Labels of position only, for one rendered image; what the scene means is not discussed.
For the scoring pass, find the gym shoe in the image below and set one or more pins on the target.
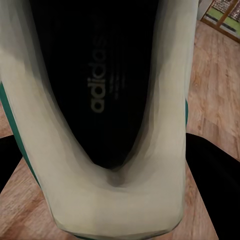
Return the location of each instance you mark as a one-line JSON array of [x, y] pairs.
[[95, 92]]

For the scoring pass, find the door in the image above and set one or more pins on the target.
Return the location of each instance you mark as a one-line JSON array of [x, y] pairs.
[[224, 16]]

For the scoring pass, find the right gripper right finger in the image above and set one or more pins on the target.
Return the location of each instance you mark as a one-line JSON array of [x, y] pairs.
[[217, 176]]

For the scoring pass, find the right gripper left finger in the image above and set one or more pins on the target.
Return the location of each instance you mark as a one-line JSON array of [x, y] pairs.
[[10, 156]]

